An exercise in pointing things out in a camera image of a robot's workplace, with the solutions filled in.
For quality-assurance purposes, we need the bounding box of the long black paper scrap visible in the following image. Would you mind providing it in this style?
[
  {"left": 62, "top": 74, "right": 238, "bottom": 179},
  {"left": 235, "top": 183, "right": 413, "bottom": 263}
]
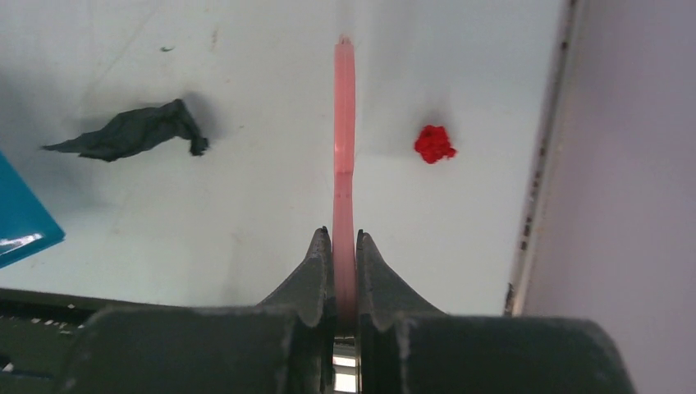
[{"left": 42, "top": 98, "right": 209, "bottom": 163}]

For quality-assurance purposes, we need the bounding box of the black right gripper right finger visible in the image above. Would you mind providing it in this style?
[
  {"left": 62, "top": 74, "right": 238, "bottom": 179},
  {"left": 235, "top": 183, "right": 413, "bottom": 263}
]
[{"left": 355, "top": 230, "right": 445, "bottom": 393}]

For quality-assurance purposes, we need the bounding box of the red paper scrap right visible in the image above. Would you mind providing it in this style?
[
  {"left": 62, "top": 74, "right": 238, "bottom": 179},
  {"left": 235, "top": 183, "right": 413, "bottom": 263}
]
[{"left": 414, "top": 125, "right": 457, "bottom": 164}]

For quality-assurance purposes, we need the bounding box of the blue plastic dustpan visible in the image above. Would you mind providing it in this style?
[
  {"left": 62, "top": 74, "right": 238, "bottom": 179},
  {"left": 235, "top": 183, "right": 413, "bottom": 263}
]
[{"left": 1, "top": 156, "right": 66, "bottom": 268}]

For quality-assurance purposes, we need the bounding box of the pink hand brush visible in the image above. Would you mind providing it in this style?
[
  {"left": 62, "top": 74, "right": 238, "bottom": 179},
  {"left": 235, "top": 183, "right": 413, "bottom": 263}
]
[{"left": 332, "top": 35, "right": 357, "bottom": 337}]

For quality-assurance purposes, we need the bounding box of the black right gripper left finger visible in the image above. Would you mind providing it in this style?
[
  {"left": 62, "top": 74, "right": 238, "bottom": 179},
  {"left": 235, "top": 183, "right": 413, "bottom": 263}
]
[{"left": 259, "top": 227, "right": 333, "bottom": 393}]

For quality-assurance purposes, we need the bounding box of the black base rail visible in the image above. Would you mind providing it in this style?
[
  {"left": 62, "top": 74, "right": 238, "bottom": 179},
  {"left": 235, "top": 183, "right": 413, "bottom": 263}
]
[{"left": 1, "top": 289, "right": 133, "bottom": 385}]

